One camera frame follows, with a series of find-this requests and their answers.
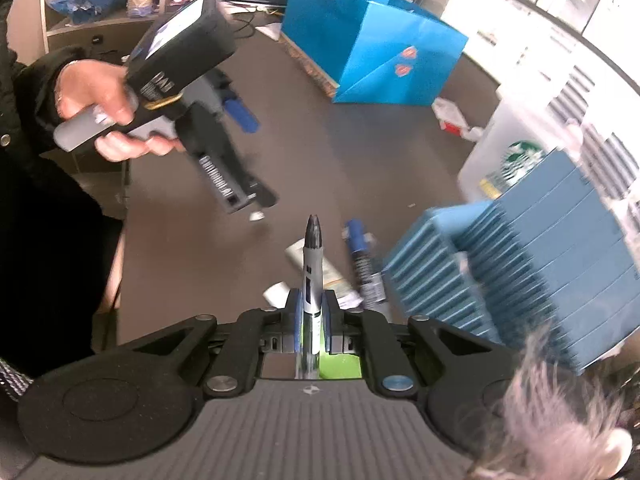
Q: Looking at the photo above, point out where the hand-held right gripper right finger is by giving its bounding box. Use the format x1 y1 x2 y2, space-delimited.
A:
322 289 505 398

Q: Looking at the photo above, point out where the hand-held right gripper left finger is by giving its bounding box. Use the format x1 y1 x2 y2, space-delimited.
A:
117 287 304 399

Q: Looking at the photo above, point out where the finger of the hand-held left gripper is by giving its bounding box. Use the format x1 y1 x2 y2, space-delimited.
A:
205 67 262 134
239 179 279 211

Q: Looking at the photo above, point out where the white printed lighter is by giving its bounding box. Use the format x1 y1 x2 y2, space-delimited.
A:
285 242 362 311

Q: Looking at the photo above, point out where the grey pen with black tip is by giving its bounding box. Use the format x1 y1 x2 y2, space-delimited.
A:
296 214 326 381

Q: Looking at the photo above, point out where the blue ribbed organizer rack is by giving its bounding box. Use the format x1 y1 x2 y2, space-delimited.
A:
381 149 640 376

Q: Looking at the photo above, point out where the person's left forearm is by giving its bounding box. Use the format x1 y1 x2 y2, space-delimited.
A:
12 45 93 128

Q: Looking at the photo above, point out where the person's left hand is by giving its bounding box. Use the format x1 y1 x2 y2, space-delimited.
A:
55 61 187 164

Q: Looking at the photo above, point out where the brown woven tray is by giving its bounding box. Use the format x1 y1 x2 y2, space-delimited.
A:
279 32 342 100

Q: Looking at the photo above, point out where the white paper sheet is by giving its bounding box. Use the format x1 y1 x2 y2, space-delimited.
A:
254 22 287 42

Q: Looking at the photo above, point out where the beige shelf unit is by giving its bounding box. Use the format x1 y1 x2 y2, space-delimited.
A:
39 0 296 56

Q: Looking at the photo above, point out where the blue paper bag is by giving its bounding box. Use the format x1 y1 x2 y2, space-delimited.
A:
280 0 469 109

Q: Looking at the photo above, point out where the red white crumpled packet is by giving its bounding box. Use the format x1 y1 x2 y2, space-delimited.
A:
431 97 485 143

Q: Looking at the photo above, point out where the person's black jacket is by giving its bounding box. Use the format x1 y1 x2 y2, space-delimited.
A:
0 0 126 378

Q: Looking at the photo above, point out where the white bag with green logo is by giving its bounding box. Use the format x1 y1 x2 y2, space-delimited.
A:
457 95 553 206

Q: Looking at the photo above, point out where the grey woven strap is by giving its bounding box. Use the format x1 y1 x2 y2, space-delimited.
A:
0 355 36 402

